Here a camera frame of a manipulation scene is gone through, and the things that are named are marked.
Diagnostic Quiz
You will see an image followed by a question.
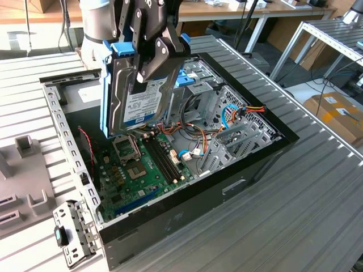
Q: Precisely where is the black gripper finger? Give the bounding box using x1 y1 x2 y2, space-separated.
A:
129 8 191 96
116 0 134 45

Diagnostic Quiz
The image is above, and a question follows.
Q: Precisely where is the hard disk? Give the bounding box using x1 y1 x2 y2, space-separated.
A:
100 33 191 139

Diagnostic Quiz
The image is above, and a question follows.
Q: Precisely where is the coloured disk power wire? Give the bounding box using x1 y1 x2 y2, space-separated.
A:
230 104 268 125

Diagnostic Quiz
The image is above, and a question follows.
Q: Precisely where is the metal disk bay cage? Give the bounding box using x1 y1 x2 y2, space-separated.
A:
198 84 284 178

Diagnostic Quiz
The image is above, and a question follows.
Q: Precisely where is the blue plastic cage latch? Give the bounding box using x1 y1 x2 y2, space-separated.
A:
175 70 196 88

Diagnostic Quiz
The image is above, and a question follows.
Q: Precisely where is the metal drive cage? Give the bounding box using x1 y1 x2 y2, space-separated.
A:
170 61 225 128

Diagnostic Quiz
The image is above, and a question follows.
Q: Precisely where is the wooden desk with white legs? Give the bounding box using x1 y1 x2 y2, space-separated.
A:
178 0 338 54

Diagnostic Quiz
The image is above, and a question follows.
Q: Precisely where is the black stand pole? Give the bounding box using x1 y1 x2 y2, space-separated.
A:
235 0 260 54

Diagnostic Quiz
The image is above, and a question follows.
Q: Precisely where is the grey power supply unit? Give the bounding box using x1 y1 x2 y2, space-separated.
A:
61 84 108 137

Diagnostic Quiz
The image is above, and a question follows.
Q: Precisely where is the black RAM slot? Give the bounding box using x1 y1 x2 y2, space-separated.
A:
146 137 176 184
150 135 181 182
154 134 185 180
142 138 172 185

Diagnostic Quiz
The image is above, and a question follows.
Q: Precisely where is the metal socket cover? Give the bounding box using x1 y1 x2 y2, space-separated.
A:
111 135 142 164

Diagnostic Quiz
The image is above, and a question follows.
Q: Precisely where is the CPU socket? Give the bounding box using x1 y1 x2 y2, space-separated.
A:
124 159 149 182

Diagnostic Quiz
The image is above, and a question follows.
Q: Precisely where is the green motherboard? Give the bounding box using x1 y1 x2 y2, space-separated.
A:
95 133 196 223

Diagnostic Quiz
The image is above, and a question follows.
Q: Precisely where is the blue expansion slot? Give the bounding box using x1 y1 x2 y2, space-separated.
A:
114 188 159 216

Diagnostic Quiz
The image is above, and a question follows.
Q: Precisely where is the black open PC case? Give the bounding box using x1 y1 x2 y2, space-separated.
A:
39 52 301 271

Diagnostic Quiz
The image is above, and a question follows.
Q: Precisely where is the metal slat table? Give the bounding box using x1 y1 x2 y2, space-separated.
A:
269 19 363 83

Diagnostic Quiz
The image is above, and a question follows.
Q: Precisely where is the brown cardboard box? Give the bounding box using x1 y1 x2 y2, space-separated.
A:
303 92 363 148

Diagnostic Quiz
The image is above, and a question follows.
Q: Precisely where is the grey parts rack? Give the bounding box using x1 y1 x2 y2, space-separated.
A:
0 135 57 239

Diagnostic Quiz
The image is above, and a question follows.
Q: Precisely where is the black latch with teal tab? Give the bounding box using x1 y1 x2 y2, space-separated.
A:
53 226 70 247

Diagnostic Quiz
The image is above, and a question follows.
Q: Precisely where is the black cable bundle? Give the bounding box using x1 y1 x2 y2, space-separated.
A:
181 95 216 134

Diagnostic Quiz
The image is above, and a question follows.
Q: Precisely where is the coloured power wire bundle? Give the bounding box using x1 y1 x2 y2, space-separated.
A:
144 118 227 160

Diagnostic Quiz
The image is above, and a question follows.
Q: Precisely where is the blue data wire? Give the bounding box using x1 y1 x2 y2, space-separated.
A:
178 104 245 159

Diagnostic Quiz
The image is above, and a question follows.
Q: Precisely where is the white connector with thin wires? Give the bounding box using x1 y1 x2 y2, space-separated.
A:
180 151 205 164

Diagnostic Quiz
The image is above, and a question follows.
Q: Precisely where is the red black fan wire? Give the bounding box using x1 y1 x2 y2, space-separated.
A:
78 126 97 182

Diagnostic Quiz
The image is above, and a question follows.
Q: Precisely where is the metal slot retainer bracket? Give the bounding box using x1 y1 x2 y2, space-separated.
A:
52 199 102 269

